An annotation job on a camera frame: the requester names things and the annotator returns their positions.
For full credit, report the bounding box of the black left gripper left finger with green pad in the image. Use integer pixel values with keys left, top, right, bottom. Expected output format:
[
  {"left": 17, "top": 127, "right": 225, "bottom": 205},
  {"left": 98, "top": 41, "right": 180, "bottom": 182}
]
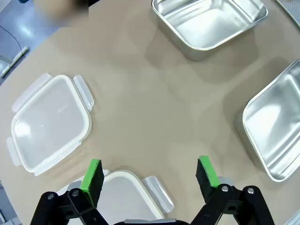
[{"left": 29, "top": 158, "right": 111, "bottom": 225}]

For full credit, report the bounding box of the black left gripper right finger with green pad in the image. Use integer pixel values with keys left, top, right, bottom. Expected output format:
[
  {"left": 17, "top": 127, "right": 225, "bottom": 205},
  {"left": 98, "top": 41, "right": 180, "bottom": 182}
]
[{"left": 191, "top": 155, "right": 276, "bottom": 225}]

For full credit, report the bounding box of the clear plastic airtight container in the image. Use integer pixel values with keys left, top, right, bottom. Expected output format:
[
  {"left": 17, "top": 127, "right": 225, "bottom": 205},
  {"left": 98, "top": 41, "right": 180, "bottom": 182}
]
[{"left": 56, "top": 169, "right": 175, "bottom": 222}]

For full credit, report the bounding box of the clear plastic lid white rim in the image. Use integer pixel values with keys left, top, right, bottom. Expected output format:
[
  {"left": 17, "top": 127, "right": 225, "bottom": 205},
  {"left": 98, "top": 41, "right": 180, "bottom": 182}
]
[{"left": 6, "top": 73, "right": 95, "bottom": 177}]

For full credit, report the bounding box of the small shiny metal tray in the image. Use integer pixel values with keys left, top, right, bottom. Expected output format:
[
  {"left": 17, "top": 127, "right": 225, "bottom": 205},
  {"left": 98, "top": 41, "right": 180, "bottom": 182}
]
[
  {"left": 151, "top": 0, "right": 269, "bottom": 62},
  {"left": 242, "top": 59, "right": 300, "bottom": 182}
]

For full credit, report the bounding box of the white table leg foot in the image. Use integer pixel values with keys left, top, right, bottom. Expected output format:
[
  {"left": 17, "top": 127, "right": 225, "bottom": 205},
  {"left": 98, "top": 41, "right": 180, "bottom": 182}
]
[{"left": 0, "top": 46, "right": 30, "bottom": 78}]

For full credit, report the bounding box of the thin dark floor cable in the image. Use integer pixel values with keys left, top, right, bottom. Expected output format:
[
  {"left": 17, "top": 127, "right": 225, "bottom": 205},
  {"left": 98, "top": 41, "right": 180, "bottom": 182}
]
[{"left": 0, "top": 24, "right": 24, "bottom": 56}]

